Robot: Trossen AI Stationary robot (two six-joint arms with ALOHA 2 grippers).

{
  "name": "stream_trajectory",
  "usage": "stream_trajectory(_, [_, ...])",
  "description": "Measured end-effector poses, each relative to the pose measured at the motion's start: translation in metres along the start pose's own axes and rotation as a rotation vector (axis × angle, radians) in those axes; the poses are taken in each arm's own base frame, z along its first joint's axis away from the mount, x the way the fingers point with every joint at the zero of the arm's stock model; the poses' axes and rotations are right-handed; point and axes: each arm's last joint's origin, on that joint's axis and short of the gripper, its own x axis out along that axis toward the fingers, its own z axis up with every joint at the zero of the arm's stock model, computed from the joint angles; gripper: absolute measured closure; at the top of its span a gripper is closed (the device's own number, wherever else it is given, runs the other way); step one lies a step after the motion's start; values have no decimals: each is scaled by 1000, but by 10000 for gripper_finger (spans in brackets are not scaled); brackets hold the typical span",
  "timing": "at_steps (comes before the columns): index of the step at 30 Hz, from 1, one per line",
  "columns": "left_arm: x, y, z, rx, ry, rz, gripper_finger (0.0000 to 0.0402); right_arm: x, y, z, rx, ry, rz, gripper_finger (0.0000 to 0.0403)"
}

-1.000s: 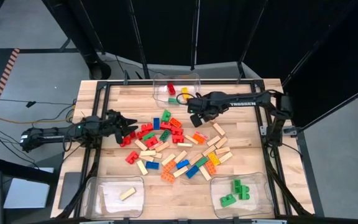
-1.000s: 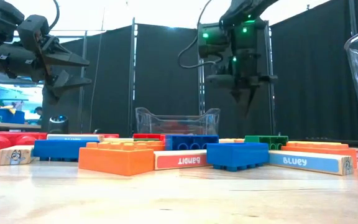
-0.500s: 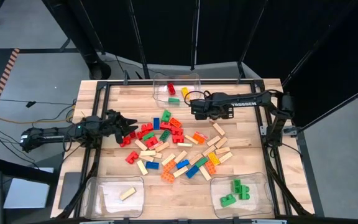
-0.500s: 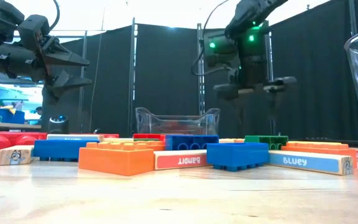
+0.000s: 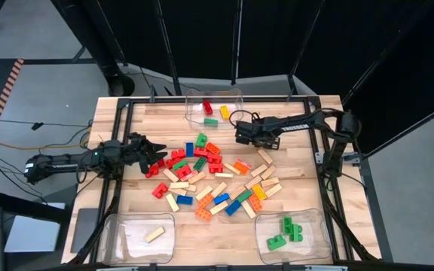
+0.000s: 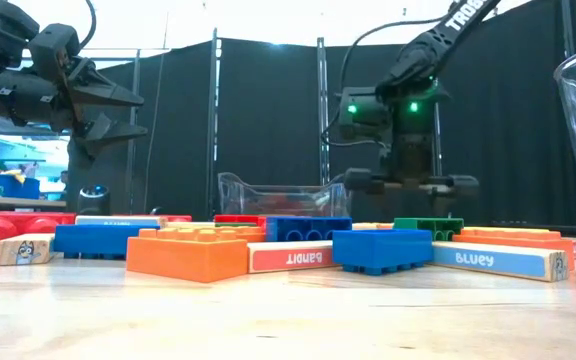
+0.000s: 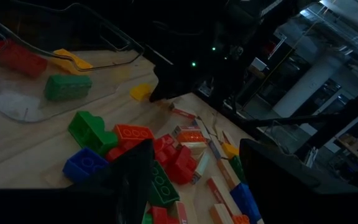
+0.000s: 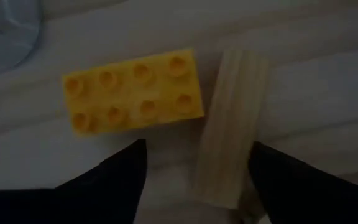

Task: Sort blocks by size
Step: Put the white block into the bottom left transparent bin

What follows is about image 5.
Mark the yellow plastic brick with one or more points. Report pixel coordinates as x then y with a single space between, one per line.
259 192
224 112

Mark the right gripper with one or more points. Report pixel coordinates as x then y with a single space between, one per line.
262 133

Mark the black round stand base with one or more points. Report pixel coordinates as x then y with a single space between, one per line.
121 86

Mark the wooden block cartoon dog end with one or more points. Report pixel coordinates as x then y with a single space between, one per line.
172 202

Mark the small black connector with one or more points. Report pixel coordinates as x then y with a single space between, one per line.
37 126

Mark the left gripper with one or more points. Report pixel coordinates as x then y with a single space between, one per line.
132 152

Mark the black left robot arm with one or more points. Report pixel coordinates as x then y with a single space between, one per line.
58 162

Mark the wooden block Bingo label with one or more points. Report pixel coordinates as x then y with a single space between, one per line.
204 192

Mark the orange plastic brick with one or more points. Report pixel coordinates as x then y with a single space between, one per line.
203 214
205 201
255 203
240 168
213 148

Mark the grey flat panel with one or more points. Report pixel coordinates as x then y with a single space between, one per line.
83 229

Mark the black curtain frame bar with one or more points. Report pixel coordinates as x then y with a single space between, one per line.
413 126

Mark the green stepped plastic block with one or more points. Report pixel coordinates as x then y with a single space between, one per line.
286 225
276 243
296 233
201 140

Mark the blue plastic brick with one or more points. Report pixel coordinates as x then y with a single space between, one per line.
221 198
233 207
184 200
189 149

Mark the grey metal post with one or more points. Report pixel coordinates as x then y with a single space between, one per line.
376 211

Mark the grey curtain pole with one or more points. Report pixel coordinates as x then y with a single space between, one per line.
237 41

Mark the clear plastic bin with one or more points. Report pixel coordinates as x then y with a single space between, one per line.
192 101
126 244
315 241

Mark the white sheet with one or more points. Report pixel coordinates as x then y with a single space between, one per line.
32 235

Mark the red plastic brick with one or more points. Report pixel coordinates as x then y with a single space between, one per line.
207 107

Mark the wooden block Bandit label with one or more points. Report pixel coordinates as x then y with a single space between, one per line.
219 207

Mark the orange black hazard tape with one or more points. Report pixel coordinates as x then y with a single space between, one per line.
5 94

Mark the black curtain pole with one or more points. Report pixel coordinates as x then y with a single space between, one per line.
303 45
167 45
388 51

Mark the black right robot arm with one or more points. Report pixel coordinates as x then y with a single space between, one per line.
303 126

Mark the green plastic brick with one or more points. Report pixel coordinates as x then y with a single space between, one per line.
244 196
180 165
210 121
199 164

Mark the wooden block Bluey label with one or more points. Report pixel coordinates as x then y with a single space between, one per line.
248 209

